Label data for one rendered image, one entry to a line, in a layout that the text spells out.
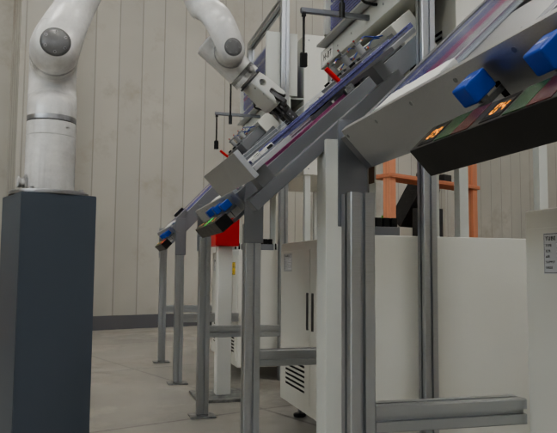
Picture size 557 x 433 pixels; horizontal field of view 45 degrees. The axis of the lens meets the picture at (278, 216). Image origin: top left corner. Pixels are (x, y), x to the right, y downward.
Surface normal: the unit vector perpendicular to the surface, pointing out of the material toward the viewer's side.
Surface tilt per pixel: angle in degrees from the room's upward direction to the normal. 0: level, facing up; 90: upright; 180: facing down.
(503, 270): 90
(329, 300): 90
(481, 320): 90
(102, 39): 90
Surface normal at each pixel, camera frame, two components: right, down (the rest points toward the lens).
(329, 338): 0.28, -0.07
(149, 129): 0.58, -0.06
